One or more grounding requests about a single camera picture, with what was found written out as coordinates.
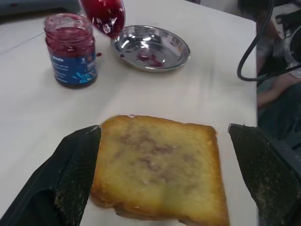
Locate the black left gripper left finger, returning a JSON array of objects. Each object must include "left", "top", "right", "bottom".
[{"left": 0, "top": 125, "right": 102, "bottom": 226}]

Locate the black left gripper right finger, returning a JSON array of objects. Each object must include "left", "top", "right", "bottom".
[{"left": 228, "top": 123, "right": 301, "bottom": 226}]

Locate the toasted bread slice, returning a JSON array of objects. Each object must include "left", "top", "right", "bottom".
[{"left": 90, "top": 114, "right": 230, "bottom": 226}]

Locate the jam-covered spoon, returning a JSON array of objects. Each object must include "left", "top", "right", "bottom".
[{"left": 80, "top": 0, "right": 127, "bottom": 40}]

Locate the glass jam jar blue label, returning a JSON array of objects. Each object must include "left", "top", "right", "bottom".
[{"left": 43, "top": 13, "right": 98, "bottom": 89}]

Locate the seated person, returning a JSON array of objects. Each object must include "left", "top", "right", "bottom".
[{"left": 237, "top": 0, "right": 301, "bottom": 151}]

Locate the round metal dish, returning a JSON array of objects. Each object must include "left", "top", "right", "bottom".
[{"left": 110, "top": 25, "right": 190, "bottom": 73}]

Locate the black cable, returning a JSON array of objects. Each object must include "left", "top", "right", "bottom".
[{"left": 237, "top": 0, "right": 301, "bottom": 82}]

